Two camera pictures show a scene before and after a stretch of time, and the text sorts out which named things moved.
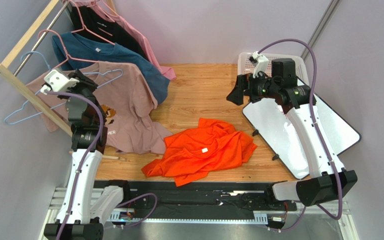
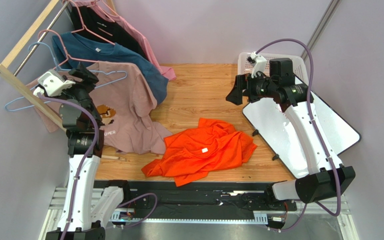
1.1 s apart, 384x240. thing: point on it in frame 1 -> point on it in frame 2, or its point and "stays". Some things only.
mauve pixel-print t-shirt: (128, 104) stays
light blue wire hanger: (6, 119) -> (63, 69)
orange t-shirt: (191, 153) stays
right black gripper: (245, 88) stays
